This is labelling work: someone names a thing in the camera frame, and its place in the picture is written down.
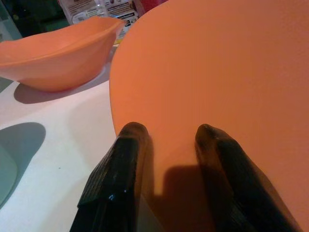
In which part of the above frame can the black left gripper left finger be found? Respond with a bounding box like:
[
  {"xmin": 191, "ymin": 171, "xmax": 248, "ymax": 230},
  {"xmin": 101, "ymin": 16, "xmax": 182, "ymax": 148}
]
[{"xmin": 69, "ymin": 122, "xmax": 148, "ymax": 232}]

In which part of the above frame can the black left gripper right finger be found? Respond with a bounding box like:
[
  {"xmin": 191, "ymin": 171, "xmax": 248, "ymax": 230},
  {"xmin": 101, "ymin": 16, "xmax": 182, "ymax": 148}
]
[{"xmin": 195, "ymin": 124, "xmax": 304, "ymax": 232}]

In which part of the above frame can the large orange plate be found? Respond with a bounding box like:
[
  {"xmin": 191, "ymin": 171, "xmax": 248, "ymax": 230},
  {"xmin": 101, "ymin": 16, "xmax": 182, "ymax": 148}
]
[{"xmin": 109, "ymin": 0, "xmax": 309, "ymax": 232}]

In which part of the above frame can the translucent grey-green plate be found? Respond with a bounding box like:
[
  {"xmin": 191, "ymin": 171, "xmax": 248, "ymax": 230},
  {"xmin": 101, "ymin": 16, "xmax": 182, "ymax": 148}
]
[{"xmin": 0, "ymin": 142, "xmax": 18, "ymax": 206}]

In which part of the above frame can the orange plastic bowl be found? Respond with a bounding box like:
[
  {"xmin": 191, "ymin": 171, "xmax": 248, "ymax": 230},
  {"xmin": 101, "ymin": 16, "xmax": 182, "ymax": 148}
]
[{"xmin": 0, "ymin": 17, "xmax": 126, "ymax": 93}]

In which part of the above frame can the white printed package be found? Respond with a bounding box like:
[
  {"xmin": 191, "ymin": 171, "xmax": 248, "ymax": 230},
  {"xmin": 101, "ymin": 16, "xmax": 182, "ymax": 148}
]
[{"xmin": 57, "ymin": 0, "xmax": 140, "ymax": 46}]

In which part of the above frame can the pink red box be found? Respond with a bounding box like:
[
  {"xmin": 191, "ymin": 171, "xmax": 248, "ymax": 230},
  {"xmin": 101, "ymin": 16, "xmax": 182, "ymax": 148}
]
[{"xmin": 139, "ymin": 0, "xmax": 167, "ymax": 14}]

